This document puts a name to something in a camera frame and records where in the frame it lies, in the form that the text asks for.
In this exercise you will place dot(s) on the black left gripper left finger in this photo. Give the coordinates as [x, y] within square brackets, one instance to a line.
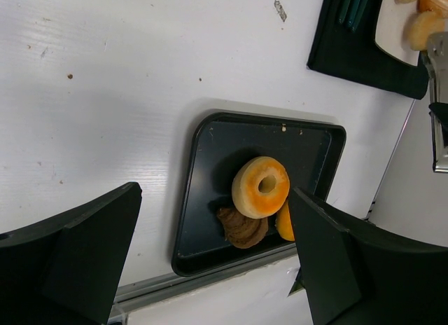
[66, 269]

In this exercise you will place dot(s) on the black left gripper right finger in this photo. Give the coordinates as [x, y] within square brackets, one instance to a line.
[357, 273]

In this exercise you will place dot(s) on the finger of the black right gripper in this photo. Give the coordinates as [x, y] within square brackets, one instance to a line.
[438, 115]

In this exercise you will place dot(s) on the stainless steel serving tongs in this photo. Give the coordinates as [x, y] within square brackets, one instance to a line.
[435, 61]

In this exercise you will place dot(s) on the small round muffin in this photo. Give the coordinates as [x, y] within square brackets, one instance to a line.
[426, 24]

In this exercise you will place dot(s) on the orange sesame bun with cream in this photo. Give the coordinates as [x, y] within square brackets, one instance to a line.
[433, 5]

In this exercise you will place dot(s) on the orange glazed donut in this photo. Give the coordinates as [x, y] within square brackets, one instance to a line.
[283, 223]

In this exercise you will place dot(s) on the white square plate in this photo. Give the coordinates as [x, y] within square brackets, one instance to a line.
[393, 25]

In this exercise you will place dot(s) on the brown chocolate croissant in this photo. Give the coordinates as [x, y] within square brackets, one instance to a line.
[241, 231]

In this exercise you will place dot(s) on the black cloth placemat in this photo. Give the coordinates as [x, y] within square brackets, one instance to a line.
[354, 56]

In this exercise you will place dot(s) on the black rectangular baking tray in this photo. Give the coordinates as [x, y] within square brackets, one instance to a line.
[221, 145]

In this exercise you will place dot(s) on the aluminium front rail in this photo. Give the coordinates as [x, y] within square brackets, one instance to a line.
[140, 294]

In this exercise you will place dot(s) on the pale glazed ring donut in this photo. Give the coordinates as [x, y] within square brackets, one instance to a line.
[260, 187]

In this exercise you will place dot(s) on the gold fork teal handle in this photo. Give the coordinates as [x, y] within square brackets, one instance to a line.
[361, 10]

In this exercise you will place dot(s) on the gold spoon teal handle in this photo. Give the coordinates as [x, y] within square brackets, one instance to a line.
[352, 12]

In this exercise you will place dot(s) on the gold knife teal handle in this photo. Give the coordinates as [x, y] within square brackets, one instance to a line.
[343, 9]

